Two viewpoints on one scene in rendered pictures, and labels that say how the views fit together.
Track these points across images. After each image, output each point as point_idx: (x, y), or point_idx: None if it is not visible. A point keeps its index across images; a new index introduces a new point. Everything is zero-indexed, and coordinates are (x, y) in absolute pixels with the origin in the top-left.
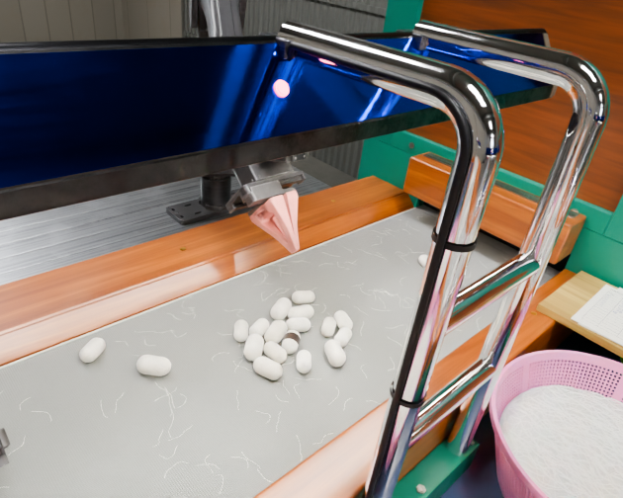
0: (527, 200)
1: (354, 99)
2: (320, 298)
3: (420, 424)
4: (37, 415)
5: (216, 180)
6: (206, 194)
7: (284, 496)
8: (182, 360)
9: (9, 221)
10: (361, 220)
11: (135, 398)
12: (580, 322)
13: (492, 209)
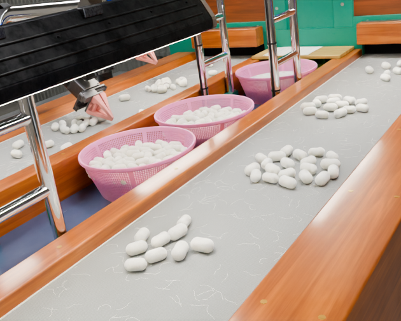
0: (239, 28)
1: None
2: (172, 80)
3: (207, 60)
4: None
5: (105, 72)
6: (102, 81)
7: (179, 94)
8: (132, 97)
9: (18, 113)
10: (178, 64)
11: (123, 104)
12: (266, 55)
13: (228, 37)
